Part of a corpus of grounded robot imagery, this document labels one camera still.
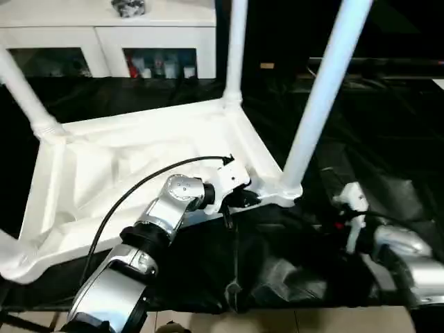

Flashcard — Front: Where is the black mat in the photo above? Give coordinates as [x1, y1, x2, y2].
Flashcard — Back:
[0, 71, 444, 315]

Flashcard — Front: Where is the white plastic table leg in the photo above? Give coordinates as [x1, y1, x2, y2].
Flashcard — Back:
[0, 228, 28, 278]
[280, 0, 374, 191]
[222, 0, 250, 110]
[0, 44, 67, 143]

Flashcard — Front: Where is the white glass-door cabinet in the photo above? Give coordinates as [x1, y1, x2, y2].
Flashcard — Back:
[0, 0, 218, 80]

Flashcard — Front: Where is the white plastic table top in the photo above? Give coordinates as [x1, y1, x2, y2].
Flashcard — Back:
[0, 96, 303, 284]

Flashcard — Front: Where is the dark grey bundle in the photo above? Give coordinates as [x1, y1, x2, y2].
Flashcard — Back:
[110, 0, 146, 18]

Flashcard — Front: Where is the black folding frame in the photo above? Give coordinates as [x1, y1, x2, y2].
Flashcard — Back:
[0, 301, 63, 333]

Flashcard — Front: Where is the long black bar device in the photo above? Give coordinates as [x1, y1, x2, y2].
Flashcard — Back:
[308, 57, 444, 70]

